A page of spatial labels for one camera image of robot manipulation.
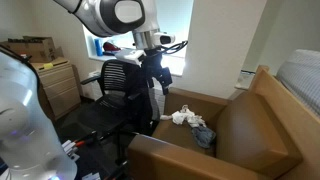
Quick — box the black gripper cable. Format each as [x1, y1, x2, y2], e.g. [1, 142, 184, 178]
[161, 40, 189, 55]

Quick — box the white crumpled cloth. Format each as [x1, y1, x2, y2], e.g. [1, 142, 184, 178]
[159, 104, 208, 129]

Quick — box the blue-grey crumpled cloth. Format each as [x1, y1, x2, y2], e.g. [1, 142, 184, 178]
[191, 125, 218, 150]

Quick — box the brown cardboard box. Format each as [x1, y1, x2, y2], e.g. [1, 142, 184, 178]
[0, 35, 65, 64]

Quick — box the striped grey mattress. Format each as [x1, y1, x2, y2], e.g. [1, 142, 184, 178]
[274, 48, 320, 118]

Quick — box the white papers pile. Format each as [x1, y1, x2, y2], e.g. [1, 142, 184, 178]
[234, 69, 256, 91]

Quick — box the bundle of white markers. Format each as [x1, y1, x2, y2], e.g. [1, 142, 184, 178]
[61, 139, 81, 158]

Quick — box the red object on sill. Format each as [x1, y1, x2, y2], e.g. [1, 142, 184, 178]
[102, 41, 122, 53]

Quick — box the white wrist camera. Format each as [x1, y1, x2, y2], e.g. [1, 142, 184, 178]
[114, 48, 147, 67]

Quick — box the small white paper card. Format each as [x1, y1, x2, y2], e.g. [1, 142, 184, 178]
[81, 172, 102, 180]

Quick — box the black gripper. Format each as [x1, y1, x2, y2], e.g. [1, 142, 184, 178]
[143, 47, 174, 95]

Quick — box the red handled black tool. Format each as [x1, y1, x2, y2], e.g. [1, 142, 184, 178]
[74, 132, 101, 148]

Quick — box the blue bottle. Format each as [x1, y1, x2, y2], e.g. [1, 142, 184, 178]
[93, 38, 105, 57]

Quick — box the white wall radiator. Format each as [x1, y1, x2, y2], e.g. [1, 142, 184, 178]
[150, 85, 168, 118]

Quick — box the light wooden dresser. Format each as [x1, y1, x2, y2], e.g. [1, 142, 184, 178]
[30, 56, 83, 122]

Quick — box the black jersey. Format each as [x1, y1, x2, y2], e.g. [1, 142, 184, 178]
[128, 61, 156, 135]

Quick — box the black mesh office chair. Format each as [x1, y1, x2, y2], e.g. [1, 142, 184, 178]
[77, 58, 158, 166]

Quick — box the brown leather armchair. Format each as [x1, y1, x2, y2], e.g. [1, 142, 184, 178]
[126, 86, 305, 180]

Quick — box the light wooden bed frame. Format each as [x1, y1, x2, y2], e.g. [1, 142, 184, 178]
[248, 64, 320, 180]

